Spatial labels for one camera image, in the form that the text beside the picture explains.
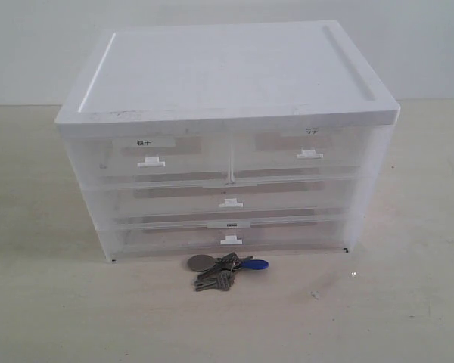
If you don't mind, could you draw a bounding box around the key bunch with blue tag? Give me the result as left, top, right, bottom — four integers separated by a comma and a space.
186, 253, 269, 292

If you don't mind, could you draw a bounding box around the clear top right drawer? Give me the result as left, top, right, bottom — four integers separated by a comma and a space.
232, 126, 373, 178

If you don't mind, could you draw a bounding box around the clear bottom wide drawer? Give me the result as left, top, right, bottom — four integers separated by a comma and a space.
114, 219, 353, 256

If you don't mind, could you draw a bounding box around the white plastic drawer cabinet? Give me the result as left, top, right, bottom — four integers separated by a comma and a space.
55, 20, 400, 262

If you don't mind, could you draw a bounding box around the clear top left drawer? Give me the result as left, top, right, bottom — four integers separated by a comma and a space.
94, 130, 232, 178

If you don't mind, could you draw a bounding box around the clear wide drawer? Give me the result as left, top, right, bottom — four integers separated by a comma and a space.
114, 219, 353, 256
107, 178, 358, 223

